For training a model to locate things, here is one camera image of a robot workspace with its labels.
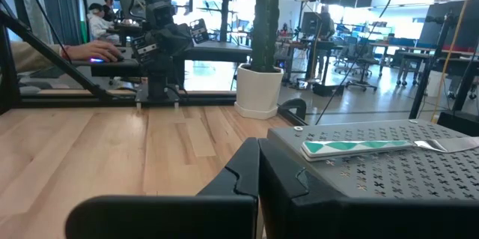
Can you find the person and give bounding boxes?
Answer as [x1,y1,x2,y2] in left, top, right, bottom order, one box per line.
[86,2,120,43]
[316,3,338,60]
[103,0,118,22]

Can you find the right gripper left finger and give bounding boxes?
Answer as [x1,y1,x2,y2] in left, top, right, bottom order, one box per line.
[65,137,260,239]

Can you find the knife with teal patterned handle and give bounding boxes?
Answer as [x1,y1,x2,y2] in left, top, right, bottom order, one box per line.
[300,136,479,163]

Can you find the person's hand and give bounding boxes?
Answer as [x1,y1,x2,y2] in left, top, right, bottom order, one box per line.
[62,40,123,63]

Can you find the person's forearm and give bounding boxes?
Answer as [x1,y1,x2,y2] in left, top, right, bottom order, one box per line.
[9,40,70,74]

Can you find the yellow hanging cable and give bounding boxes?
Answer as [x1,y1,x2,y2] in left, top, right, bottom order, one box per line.
[432,0,479,122]

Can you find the black aluminium table frame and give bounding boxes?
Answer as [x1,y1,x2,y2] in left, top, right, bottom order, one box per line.
[0,0,311,127]

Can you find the grey perforated metal riser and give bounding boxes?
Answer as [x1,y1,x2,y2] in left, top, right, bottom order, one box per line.
[267,118,479,201]

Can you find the green cactus plant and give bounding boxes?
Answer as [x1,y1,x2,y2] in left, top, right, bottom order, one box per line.
[249,0,281,73]

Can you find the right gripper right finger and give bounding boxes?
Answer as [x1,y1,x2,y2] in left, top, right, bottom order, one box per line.
[258,138,479,239]

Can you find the long black cable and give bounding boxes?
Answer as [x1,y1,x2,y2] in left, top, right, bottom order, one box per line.
[315,0,405,124]

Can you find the grey office chair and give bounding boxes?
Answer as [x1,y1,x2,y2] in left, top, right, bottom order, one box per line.
[344,36,379,92]

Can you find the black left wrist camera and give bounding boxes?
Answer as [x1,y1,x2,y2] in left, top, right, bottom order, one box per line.
[144,1,176,26]

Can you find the black stand pole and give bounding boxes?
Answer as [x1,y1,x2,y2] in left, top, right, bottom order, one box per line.
[408,12,460,120]

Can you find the black curved bracket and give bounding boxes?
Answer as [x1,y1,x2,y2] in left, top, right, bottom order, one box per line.
[276,98,308,126]

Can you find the black lit computer mouse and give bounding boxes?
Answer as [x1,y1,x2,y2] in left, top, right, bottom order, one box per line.
[88,55,124,64]

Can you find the white plant pot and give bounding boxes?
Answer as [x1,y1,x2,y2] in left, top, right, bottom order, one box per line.
[234,62,284,121]

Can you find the black office desk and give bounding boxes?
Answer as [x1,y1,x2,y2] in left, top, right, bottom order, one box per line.
[70,40,254,79]

